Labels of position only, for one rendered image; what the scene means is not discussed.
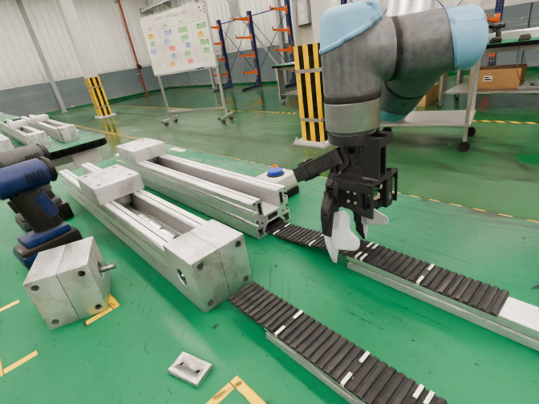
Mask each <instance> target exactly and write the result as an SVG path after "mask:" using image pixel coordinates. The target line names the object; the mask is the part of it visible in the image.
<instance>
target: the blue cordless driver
mask: <svg viewBox="0 0 539 404"><path fill-rule="evenodd" d="M57 178H58V173H57V171H56V169H55V166H54V165H53V163H52V162H51V161H50V160H49V159H48V158H46V157H44V156H43V157H40V158H39V160H38V159H37V158H34V159H31V160H27V161H23V162H21V163H18V164H13V165H10V166H8V167H4V168H0V199H1V200H7V199H9V201H7V204H8V205H9V206H10V208H11V209H12V210H13V211H14V212H15V213H16V214H17V213H20V214H21V215H22V217H23V218H24V219H25V221H26V222H27V223H28V224H29V225H30V227H31V228H32V229H33V230H32V231H30V232H27V233H25V234H23V235H21V236H19V237H18V242H19V243H20V244H17V245H15V246H14V247H13V253H14V255H15V256H16V257H17V258H18V259H19V260H20V262H21V264H23V265H24V266H25V267H26V268H27V269H28V270H29V271H30V268H31V266H32V265H33V263H34V260H35V258H36V257H37V255H38V253H39V252H42V251H45V250H48V249H51V248H56V247H59V246H62V245H65V244H70V243H72V242H76V241H78V240H83V237H82V235H81V233H80V231H79V230H78V229H77V228H75V227H73V226H71V225H69V224H68V223H67V222H65V221H63V220H62V219H61V217H60V216H59V215H58V213H59V210H58V209H57V207H56V206H55V204H54V203H53V202H52V200H51V199H50V197H49V196H48V195H47V194H46V192H45V191H42V190H38V188H40V187H42V186H45V185H48V184H50V183H51V182H54V181H56V180H57Z"/></svg>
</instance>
